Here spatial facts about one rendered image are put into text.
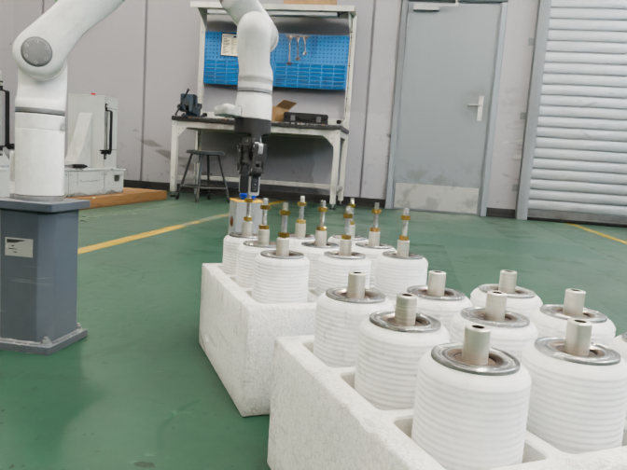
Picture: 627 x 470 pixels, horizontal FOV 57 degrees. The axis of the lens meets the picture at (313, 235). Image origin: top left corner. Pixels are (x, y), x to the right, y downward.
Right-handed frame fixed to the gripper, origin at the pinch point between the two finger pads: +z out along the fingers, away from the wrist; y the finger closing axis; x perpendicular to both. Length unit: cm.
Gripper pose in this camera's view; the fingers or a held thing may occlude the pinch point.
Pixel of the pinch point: (248, 187)
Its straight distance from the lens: 122.2
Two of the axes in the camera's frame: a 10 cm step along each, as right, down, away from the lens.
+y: -3.8, -1.4, 9.2
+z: -0.8, 9.9, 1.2
